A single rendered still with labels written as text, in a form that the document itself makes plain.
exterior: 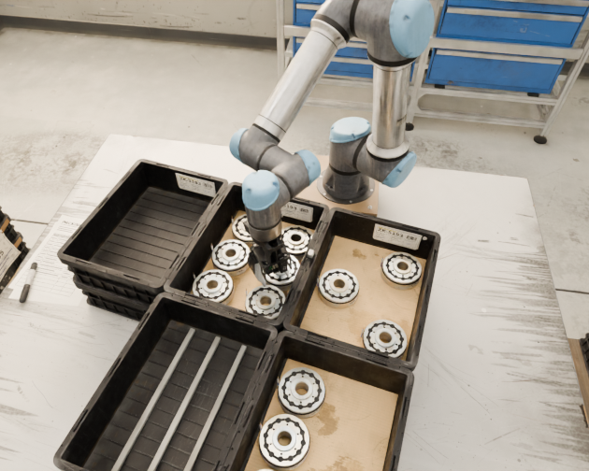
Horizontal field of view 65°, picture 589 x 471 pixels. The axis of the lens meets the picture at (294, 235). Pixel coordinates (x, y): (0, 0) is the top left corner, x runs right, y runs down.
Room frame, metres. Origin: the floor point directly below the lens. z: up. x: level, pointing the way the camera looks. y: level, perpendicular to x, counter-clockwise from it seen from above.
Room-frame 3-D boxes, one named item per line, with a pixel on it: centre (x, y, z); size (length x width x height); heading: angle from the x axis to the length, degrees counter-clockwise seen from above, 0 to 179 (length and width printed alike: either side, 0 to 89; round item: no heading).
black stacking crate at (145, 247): (0.85, 0.39, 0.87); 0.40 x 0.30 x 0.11; 161
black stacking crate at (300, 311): (0.65, -0.18, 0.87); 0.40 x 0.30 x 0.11; 161
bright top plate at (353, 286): (0.68, -0.11, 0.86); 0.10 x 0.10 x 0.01
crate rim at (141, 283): (0.85, 0.39, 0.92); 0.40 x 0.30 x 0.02; 161
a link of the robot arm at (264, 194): (0.69, 0.07, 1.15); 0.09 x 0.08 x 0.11; 137
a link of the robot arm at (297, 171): (0.77, 0.01, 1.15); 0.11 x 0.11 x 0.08; 47
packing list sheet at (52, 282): (0.88, 0.70, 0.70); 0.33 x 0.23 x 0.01; 171
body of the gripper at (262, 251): (0.69, 0.06, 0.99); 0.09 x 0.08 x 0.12; 27
